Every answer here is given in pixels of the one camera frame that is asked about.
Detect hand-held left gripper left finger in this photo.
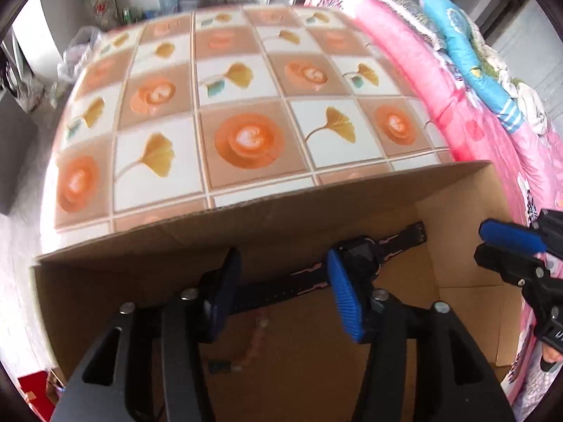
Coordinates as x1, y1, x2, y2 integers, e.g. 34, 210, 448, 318
50, 247, 242, 422

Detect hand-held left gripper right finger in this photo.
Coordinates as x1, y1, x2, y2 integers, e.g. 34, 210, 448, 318
326, 249, 516, 422

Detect white floral pillow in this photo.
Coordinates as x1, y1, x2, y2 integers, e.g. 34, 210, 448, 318
479, 44, 556, 136

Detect red box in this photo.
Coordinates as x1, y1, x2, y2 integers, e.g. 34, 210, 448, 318
18, 371, 67, 422

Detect person's right hand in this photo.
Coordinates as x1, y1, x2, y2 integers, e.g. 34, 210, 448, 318
540, 344, 563, 372

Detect pink floral blanket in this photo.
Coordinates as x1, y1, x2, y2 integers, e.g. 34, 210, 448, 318
303, 0, 563, 418

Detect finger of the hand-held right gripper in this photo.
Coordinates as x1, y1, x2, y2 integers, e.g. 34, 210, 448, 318
479, 209, 563, 256
474, 244, 549, 289

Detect grey lace blanket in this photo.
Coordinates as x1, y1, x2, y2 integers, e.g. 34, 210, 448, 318
361, 0, 441, 49

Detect clear plastic bag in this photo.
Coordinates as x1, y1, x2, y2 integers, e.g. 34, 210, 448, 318
57, 26, 106, 84

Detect black purple smartwatch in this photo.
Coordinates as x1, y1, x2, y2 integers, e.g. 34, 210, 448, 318
238, 222, 428, 308

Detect pink green bead bracelet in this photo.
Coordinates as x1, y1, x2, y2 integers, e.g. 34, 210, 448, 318
209, 308, 270, 374

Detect ginkgo print tablecloth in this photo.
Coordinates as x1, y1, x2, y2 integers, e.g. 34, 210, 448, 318
39, 4, 456, 234

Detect brown cardboard box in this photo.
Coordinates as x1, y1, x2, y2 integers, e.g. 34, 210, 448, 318
29, 160, 529, 422

